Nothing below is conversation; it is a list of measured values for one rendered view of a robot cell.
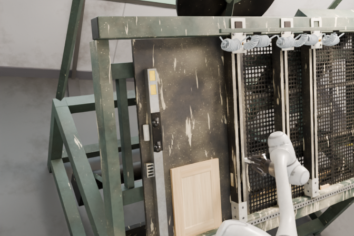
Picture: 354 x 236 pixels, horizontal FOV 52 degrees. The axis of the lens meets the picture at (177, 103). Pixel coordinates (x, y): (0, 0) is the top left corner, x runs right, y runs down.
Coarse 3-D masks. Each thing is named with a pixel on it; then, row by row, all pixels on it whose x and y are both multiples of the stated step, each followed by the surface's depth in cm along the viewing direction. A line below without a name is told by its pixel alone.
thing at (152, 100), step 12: (144, 72) 183; (156, 84) 183; (156, 96) 183; (156, 108) 184; (156, 156) 186; (156, 168) 186; (156, 180) 187; (156, 192) 187; (156, 204) 189; (156, 216) 190; (156, 228) 192
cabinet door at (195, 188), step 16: (208, 160) 206; (176, 176) 195; (192, 176) 201; (208, 176) 206; (176, 192) 196; (192, 192) 201; (208, 192) 207; (176, 208) 196; (192, 208) 202; (208, 208) 208; (176, 224) 197; (192, 224) 203; (208, 224) 208
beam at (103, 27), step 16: (112, 16) 163; (128, 16) 166; (144, 16) 171; (160, 16) 175; (176, 16) 179; (192, 16) 184; (208, 16) 189; (224, 16) 194; (240, 16) 200; (96, 32) 162; (112, 32) 163; (128, 32) 167; (144, 32) 171; (160, 32) 175; (176, 32) 180; (192, 32) 185; (208, 32) 189; (272, 32) 213; (336, 32) 246; (352, 32) 262
